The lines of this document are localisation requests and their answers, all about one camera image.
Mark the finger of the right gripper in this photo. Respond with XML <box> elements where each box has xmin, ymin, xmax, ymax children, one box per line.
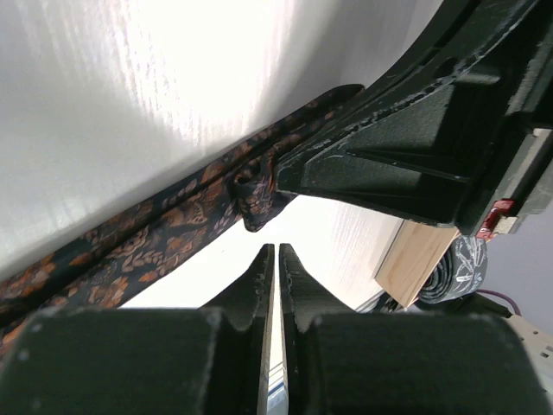
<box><xmin>276</xmin><ymin>1</ymin><xmax>535</xmax><ymax>227</ymax></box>

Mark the dark paisley necktie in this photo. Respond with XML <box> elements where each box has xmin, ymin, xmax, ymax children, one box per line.
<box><xmin>1</xmin><ymin>84</ymin><xmax>362</xmax><ymax>354</ymax></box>

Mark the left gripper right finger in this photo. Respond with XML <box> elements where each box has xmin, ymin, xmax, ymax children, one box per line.
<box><xmin>278</xmin><ymin>244</ymin><xmax>352</xmax><ymax>414</ymax></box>

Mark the rolled grey tie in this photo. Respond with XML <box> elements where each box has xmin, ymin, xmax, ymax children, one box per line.
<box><xmin>418</xmin><ymin>236</ymin><xmax>488</xmax><ymax>304</ymax></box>

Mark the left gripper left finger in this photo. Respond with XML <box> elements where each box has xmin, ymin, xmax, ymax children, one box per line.
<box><xmin>201</xmin><ymin>244</ymin><xmax>275</xmax><ymax>414</ymax></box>

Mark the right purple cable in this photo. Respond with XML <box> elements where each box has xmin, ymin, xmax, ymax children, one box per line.
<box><xmin>477</xmin><ymin>288</ymin><xmax>524</xmax><ymax>316</ymax></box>

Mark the wooden compartment tray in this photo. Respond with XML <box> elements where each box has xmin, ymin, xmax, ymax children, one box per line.
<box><xmin>375</xmin><ymin>220</ymin><xmax>460</xmax><ymax>309</ymax></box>

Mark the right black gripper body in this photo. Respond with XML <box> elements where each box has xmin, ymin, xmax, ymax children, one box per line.
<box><xmin>457</xmin><ymin>1</ymin><xmax>552</xmax><ymax>238</ymax></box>

